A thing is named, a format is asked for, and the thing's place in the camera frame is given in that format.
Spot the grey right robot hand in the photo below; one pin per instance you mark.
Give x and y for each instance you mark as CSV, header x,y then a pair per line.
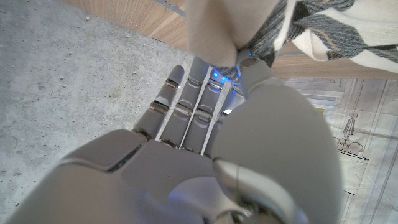
x,y
174,174

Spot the cream plaid scarf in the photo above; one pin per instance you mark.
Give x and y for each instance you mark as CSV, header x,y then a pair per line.
x,y
217,28

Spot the printed window backdrop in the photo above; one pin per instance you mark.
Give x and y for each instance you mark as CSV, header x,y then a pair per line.
x,y
367,140

